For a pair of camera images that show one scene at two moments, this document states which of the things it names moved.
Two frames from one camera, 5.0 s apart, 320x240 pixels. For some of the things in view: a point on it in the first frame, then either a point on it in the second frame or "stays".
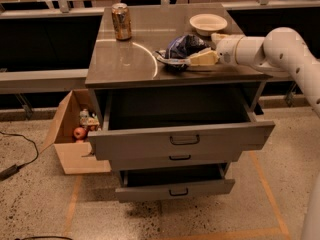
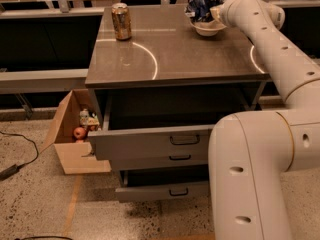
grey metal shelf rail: [43, 80] stays
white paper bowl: [208, 24] stays
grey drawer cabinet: [175, 117] stays
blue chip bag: [177, 52] -> [199, 7]
